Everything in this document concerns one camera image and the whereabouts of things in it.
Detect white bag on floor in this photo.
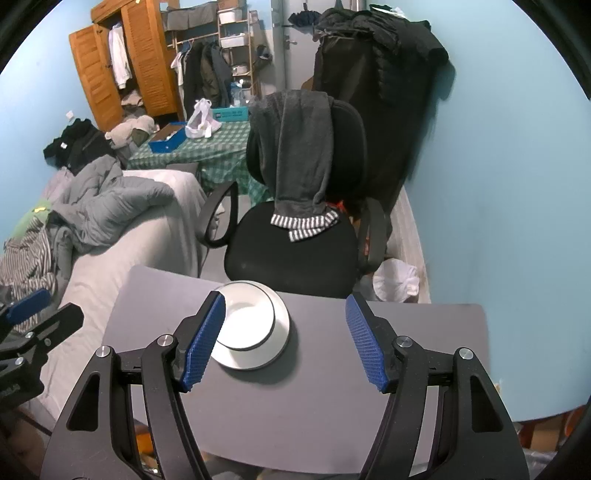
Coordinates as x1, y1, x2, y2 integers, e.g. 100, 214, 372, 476
372, 257, 422, 304

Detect wooden louvered wardrobe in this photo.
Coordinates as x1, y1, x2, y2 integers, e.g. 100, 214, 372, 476
68, 0, 186, 133

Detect grey puffer jacket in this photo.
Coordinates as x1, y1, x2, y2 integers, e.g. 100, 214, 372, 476
45, 154, 177, 256

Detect black office chair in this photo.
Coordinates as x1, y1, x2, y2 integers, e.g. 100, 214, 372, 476
198, 90, 389, 299

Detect blue box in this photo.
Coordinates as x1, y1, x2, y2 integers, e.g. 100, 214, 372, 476
148, 121, 191, 154

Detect bed with grey sheet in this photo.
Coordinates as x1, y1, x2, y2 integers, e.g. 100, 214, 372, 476
28, 168, 209, 416

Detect white bowl with dark rim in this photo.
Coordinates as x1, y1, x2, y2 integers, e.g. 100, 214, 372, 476
215, 282, 276, 352

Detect dark clothes on rack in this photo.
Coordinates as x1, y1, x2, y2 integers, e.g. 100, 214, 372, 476
173, 39, 232, 117

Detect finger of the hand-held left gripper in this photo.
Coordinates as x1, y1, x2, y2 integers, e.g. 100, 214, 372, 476
25, 302, 85, 354
4, 288, 52, 325

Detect striped cloth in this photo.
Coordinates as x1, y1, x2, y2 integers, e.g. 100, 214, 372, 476
0, 222, 71, 306

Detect white hanging shirt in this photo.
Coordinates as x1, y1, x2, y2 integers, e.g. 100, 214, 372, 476
108, 22, 133, 91

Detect grey door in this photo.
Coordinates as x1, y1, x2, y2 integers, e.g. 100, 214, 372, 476
271, 0, 320, 94

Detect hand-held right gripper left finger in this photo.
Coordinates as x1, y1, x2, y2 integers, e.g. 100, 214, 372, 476
41, 290, 227, 480

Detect cardboard box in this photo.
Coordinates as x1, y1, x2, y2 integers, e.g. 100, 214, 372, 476
521, 410, 574, 452

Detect metal shelf unit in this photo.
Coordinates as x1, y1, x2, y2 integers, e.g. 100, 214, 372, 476
216, 0, 260, 99

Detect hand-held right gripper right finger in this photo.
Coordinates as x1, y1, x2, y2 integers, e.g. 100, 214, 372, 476
345, 293, 529, 480

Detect black clothes pile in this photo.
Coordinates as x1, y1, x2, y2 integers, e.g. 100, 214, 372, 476
42, 118, 117, 175

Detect teal crate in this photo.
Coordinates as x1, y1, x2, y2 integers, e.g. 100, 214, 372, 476
210, 107, 251, 123

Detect green checkered tablecloth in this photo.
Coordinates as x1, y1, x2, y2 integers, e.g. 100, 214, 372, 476
126, 120, 274, 205

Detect grey hoodie on chair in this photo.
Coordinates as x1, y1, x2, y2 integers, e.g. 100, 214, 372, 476
248, 90, 341, 243

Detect white plate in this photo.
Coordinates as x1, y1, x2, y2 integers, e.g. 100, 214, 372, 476
210, 281, 293, 371

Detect black coats on rack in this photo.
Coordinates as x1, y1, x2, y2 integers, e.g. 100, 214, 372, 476
311, 6, 450, 214

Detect white plastic bag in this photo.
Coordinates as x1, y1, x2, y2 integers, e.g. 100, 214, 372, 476
185, 98, 219, 140

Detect beige clothes pile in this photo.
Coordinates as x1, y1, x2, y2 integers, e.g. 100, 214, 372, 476
105, 115, 156, 149

